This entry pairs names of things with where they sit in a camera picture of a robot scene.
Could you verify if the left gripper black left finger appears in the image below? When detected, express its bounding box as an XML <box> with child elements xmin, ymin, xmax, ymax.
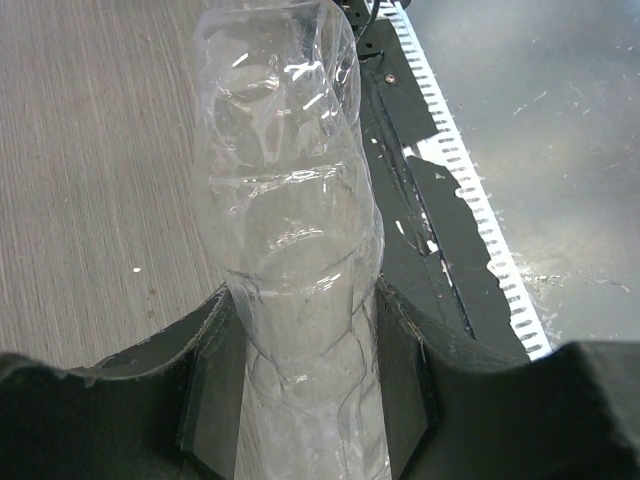
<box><xmin>1</xmin><ymin>288</ymin><xmax>246</xmax><ymax>479</ymax></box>

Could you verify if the clear plastic bottle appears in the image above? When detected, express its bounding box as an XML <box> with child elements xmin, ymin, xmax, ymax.
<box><xmin>193</xmin><ymin>1</ymin><xmax>391</xmax><ymax>479</ymax></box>

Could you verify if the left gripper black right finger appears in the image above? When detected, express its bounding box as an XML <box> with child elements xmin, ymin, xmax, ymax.
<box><xmin>376</xmin><ymin>281</ymin><xmax>639</xmax><ymax>479</ymax></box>

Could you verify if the white slotted cable duct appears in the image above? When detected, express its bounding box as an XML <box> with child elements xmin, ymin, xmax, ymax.
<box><xmin>378</xmin><ymin>1</ymin><xmax>552</xmax><ymax>360</ymax></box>

